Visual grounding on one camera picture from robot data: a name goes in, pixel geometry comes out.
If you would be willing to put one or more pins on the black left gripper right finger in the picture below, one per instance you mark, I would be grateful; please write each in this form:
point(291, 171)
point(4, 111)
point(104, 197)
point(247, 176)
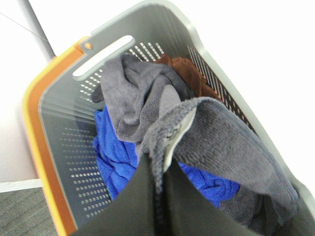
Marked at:
point(188, 213)

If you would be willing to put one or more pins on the dark grey towel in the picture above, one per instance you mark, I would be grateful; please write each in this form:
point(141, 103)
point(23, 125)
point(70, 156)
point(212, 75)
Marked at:
point(204, 134)

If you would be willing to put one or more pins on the blue towel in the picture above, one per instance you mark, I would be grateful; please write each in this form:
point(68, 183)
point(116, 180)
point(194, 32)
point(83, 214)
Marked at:
point(117, 162)

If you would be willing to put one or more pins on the orange basket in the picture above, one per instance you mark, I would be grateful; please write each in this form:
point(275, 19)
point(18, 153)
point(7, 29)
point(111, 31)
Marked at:
point(59, 209)

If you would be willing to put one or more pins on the light grey towel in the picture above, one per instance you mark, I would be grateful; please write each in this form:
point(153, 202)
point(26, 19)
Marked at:
point(131, 90)

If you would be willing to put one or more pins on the brown towel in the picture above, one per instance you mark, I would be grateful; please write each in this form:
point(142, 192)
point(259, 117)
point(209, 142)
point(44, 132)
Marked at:
point(190, 75)

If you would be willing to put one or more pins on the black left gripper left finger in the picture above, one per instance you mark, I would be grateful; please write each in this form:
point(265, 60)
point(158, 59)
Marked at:
point(131, 213)

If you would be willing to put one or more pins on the grey perforated laundry basket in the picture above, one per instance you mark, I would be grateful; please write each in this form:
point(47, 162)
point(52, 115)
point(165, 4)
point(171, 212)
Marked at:
point(152, 28)

